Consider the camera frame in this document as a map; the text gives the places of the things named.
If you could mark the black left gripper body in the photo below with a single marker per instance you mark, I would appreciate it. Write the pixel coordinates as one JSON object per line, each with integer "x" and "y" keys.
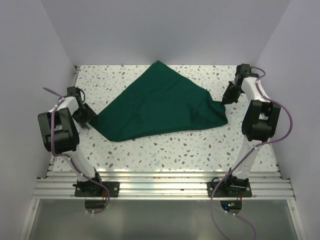
{"x": 83, "y": 115}

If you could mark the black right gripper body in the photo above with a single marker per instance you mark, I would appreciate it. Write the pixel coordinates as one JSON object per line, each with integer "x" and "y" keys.
{"x": 232, "y": 93}

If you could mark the green surgical cloth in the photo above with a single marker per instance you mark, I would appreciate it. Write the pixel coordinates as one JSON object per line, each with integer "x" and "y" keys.
{"x": 160, "y": 101}

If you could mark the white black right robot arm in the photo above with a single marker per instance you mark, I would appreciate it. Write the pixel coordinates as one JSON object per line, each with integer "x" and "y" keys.
{"x": 258, "y": 126}

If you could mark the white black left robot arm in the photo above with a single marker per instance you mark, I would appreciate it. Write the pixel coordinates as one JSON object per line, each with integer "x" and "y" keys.
{"x": 60, "y": 131}

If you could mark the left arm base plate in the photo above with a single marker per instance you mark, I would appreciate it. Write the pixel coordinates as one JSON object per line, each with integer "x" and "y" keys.
{"x": 89, "y": 189}

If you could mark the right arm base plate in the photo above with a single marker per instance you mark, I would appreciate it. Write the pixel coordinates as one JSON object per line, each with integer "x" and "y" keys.
{"x": 227, "y": 192}

